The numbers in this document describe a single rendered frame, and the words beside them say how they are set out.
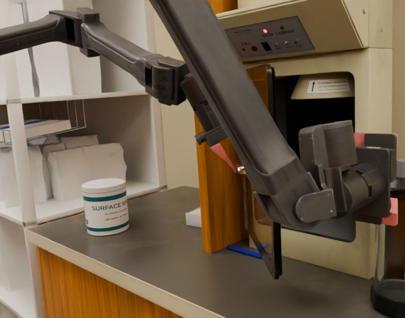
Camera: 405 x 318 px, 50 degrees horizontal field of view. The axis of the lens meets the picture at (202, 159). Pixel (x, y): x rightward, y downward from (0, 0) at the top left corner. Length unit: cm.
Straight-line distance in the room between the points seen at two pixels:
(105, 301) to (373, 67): 88
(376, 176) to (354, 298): 33
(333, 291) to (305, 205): 41
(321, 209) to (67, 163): 145
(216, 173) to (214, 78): 59
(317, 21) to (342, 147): 34
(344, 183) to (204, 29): 26
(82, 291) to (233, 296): 57
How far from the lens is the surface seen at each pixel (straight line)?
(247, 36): 97
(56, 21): 119
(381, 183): 67
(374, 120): 93
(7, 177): 192
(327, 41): 90
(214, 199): 110
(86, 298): 134
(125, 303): 116
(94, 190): 130
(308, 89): 99
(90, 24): 114
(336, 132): 59
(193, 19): 53
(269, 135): 54
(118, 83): 222
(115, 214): 132
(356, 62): 92
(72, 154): 190
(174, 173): 197
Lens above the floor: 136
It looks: 9 degrees down
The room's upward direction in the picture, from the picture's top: 4 degrees counter-clockwise
